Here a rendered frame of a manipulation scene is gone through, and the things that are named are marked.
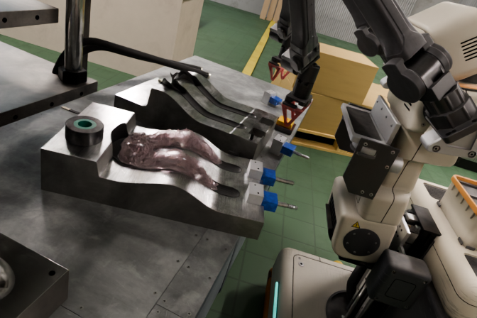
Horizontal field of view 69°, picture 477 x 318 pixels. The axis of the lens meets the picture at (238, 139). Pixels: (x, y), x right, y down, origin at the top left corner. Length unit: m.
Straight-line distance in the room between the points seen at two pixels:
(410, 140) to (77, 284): 0.82
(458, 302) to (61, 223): 0.96
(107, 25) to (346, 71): 2.29
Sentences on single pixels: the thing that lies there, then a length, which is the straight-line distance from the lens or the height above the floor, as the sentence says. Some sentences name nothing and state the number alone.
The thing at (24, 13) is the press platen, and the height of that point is 1.03.
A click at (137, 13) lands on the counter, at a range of 3.65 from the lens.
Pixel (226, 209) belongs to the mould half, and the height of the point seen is 0.85.
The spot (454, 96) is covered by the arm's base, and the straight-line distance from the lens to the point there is 0.80.
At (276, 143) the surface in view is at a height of 0.84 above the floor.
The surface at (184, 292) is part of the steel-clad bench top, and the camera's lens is 0.71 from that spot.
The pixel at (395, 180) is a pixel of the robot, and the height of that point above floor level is 0.93.
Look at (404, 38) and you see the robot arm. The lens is 0.76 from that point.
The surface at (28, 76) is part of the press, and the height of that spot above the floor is 0.79.
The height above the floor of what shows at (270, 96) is 0.84.
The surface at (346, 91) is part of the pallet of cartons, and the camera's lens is 3.09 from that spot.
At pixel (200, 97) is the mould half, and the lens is 1.20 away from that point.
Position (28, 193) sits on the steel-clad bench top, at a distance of 0.89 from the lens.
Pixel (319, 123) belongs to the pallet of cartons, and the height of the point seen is 0.24.
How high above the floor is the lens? 1.36
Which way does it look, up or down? 27 degrees down
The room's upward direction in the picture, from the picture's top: 17 degrees clockwise
